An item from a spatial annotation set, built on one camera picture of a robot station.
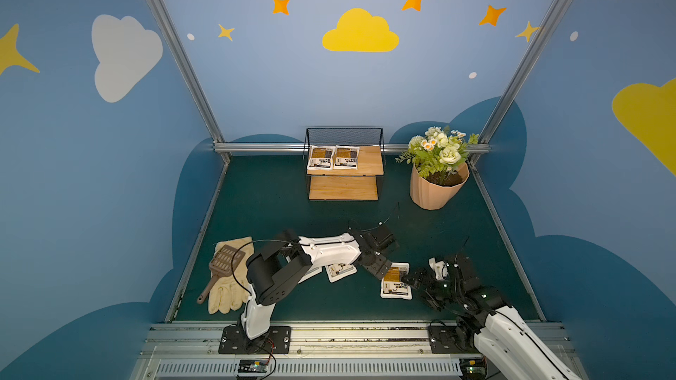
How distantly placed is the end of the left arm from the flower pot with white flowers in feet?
0.80

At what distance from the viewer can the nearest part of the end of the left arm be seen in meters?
0.66

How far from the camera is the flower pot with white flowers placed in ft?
2.68
